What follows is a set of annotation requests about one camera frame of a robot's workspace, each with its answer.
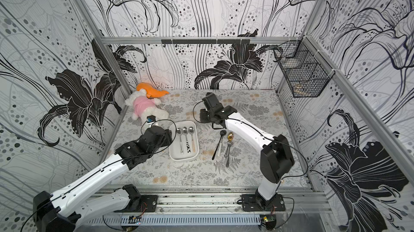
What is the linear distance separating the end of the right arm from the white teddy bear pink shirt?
0.48m

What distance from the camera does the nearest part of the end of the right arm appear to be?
59 cm

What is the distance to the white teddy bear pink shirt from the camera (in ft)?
3.30
